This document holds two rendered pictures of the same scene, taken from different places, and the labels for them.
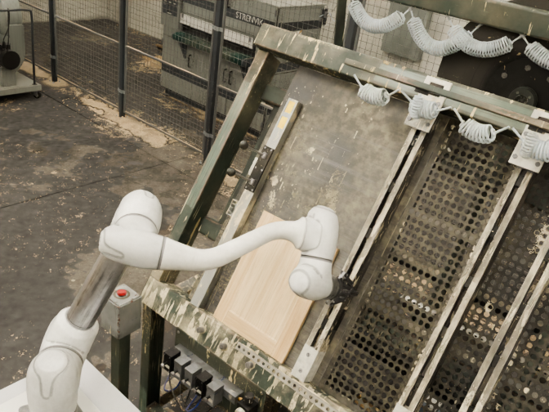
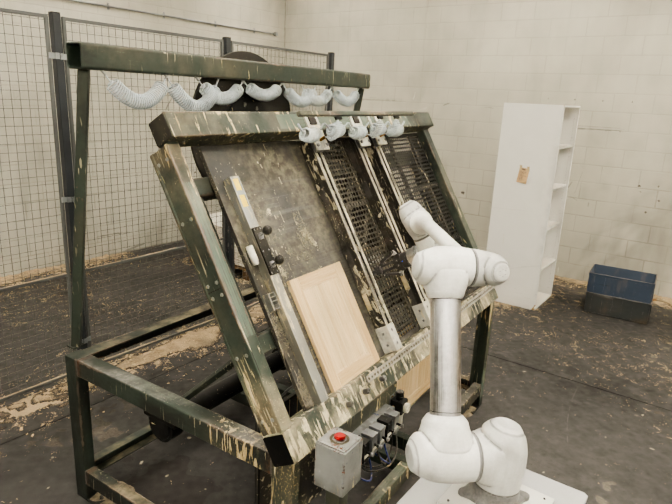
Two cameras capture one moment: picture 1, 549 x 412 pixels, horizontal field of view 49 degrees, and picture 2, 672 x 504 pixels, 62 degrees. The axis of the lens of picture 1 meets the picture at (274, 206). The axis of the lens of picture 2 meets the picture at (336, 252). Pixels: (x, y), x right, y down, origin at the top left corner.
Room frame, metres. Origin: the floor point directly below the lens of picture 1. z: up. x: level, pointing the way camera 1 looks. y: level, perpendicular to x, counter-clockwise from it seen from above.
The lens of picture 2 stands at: (2.11, 2.22, 2.04)
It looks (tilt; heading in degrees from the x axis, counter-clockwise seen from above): 16 degrees down; 267
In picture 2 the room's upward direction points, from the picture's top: 3 degrees clockwise
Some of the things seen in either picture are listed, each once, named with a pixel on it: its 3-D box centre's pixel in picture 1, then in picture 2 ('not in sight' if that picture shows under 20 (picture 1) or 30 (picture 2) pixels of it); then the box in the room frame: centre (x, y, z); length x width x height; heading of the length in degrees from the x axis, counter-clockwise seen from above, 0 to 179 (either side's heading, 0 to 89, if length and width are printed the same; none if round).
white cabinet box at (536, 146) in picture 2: not in sight; (528, 204); (-0.18, -3.53, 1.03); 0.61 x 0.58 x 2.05; 52
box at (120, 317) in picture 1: (121, 311); (338, 461); (1.99, 0.56, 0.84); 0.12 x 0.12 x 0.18; 54
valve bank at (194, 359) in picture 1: (203, 387); (381, 433); (1.79, 0.17, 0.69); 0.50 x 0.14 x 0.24; 54
